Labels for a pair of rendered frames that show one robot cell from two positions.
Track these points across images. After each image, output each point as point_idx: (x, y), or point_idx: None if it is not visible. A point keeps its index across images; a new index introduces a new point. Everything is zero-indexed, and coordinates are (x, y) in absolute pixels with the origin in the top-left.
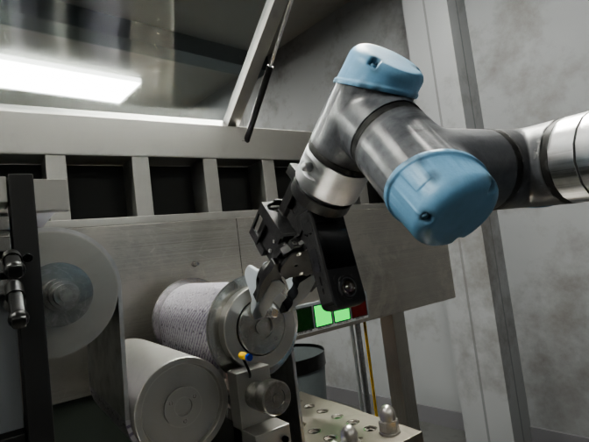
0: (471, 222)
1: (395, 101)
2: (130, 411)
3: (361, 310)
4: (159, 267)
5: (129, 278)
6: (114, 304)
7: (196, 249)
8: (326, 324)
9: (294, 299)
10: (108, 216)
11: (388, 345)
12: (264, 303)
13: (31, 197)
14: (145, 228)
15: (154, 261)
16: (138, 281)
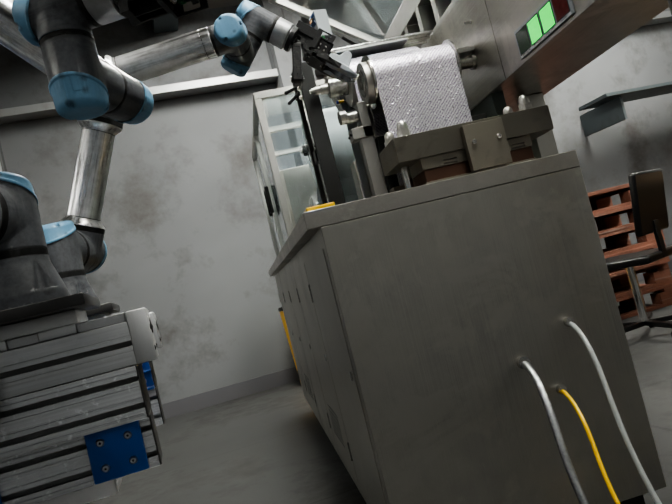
0: (232, 70)
1: (252, 11)
2: None
3: (563, 9)
4: (462, 31)
5: (456, 45)
6: (351, 84)
7: (469, 10)
8: (538, 39)
9: (340, 72)
10: None
11: None
12: (337, 78)
13: None
14: (453, 9)
15: (460, 29)
16: (459, 45)
